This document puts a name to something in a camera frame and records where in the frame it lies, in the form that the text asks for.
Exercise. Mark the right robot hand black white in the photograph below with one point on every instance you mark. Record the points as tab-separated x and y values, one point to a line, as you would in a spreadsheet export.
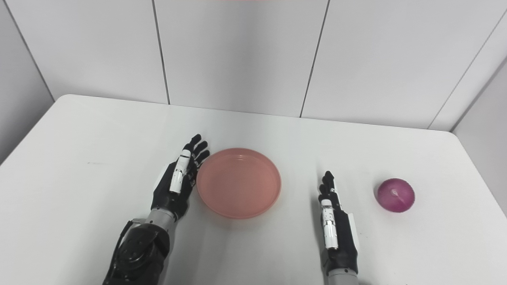
336	233

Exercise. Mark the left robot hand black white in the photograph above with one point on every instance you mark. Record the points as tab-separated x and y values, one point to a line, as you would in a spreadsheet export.
178	182

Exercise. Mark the pink plate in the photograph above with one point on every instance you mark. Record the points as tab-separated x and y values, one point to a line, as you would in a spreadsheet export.
239	183

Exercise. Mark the purple red onion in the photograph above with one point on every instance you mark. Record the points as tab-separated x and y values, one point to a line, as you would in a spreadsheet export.
395	195

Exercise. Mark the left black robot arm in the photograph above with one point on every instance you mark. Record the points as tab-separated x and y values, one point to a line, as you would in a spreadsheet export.
140	251

